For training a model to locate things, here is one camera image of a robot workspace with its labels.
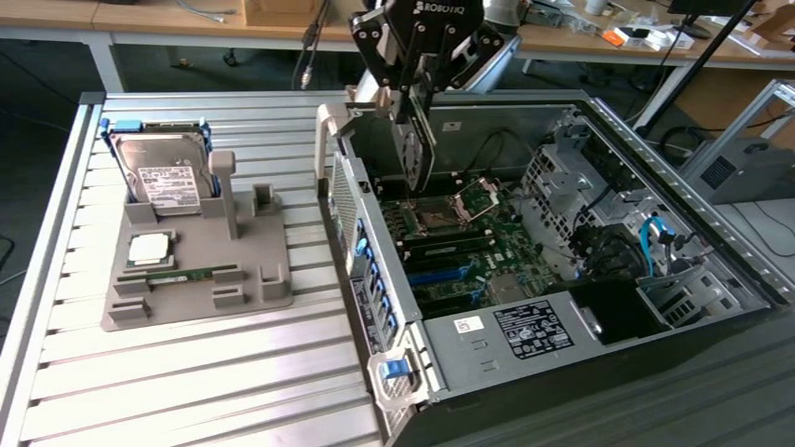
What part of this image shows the blue disk caddy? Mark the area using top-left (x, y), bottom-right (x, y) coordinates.
top-left (99, 118), bottom-right (224, 202)

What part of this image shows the grey power supply unit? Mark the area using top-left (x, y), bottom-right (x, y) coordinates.
top-left (421, 291), bottom-right (608, 393)

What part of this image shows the white cable on desk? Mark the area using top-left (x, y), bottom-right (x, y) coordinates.
top-left (172, 0), bottom-right (241, 22)

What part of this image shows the silver CPU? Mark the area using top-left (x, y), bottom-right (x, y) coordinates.
top-left (125, 232), bottom-right (175, 268)

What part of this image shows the metal disk bay cage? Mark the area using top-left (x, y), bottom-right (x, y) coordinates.
top-left (519, 133), bottom-right (630, 237)

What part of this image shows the grey parts rack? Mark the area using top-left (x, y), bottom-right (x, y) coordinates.
top-left (100, 149), bottom-right (296, 332)

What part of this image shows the grey computer tower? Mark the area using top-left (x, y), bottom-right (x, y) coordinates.
top-left (678, 136), bottom-right (795, 206)

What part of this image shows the brown cardboard box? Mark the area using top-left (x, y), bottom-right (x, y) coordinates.
top-left (241, 0), bottom-right (325, 28)

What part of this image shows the black RAM stick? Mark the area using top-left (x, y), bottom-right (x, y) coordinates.
top-left (401, 234), bottom-right (497, 261)

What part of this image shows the black tripod pole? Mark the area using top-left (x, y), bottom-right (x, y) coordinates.
top-left (631, 0), bottom-right (764, 137)

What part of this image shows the cluttered wooden desk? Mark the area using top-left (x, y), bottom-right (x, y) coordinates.
top-left (513, 0), bottom-right (795, 113)

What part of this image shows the metal socket cover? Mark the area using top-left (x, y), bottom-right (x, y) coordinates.
top-left (448, 178), bottom-right (501, 221)

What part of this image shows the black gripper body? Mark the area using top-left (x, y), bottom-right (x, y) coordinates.
top-left (379, 0), bottom-right (485, 61)

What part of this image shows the black monitor stand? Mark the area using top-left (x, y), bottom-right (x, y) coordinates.
top-left (666, 0), bottom-right (714, 39)

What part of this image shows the open black PC case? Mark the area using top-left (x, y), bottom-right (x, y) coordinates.
top-left (315, 90), bottom-right (795, 447)

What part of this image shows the CPU socket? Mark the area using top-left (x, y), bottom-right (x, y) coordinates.
top-left (411, 197), bottom-right (465, 233)

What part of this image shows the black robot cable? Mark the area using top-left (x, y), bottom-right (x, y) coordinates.
top-left (296, 0), bottom-right (332, 90)

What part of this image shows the blue wire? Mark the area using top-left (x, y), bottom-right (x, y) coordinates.
top-left (638, 212), bottom-right (678, 277)

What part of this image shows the wooden desk with white frame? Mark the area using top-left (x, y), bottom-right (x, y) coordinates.
top-left (0, 0), bottom-right (373, 94)

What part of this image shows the graphics card with metal bracket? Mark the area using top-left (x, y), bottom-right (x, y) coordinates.
top-left (388, 55), bottom-right (440, 193)

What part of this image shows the silver hard disk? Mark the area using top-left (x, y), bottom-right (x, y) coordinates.
top-left (116, 133), bottom-right (208, 218)

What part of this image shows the green RAM stick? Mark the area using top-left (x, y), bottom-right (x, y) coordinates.
top-left (116, 263), bottom-right (240, 285)

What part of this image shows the green motherboard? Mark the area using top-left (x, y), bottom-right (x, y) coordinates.
top-left (376, 179), bottom-right (564, 318)

